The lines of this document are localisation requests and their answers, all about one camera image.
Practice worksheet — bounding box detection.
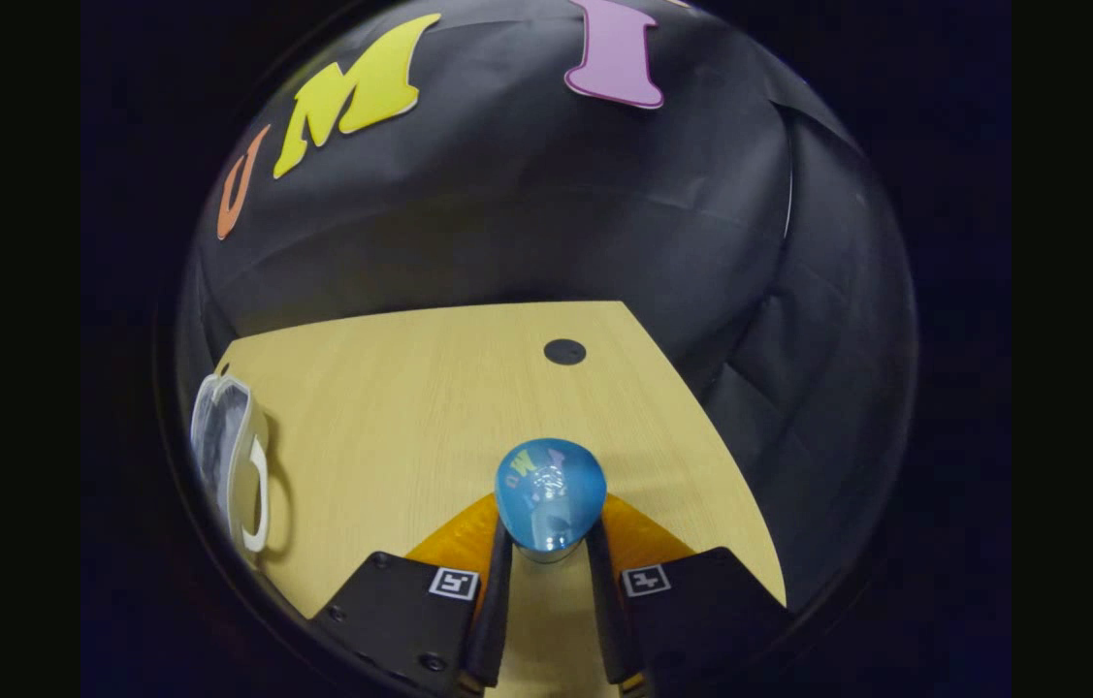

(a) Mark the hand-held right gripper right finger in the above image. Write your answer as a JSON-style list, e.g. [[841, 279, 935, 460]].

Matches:
[[584, 492, 790, 687]]

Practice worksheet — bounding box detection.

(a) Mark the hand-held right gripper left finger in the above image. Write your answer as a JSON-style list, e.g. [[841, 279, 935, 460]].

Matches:
[[311, 492, 516, 693]]

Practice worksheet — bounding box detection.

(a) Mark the blue skin care bottle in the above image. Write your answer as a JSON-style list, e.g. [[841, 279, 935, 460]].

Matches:
[[494, 438, 608, 565]]

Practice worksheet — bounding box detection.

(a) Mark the white suitcase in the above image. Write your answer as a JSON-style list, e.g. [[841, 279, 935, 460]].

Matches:
[[189, 372, 272, 555]]

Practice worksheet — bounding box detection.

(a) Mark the black backdrop cloth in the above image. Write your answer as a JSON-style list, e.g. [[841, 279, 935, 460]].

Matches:
[[176, 0, 920, 612]]

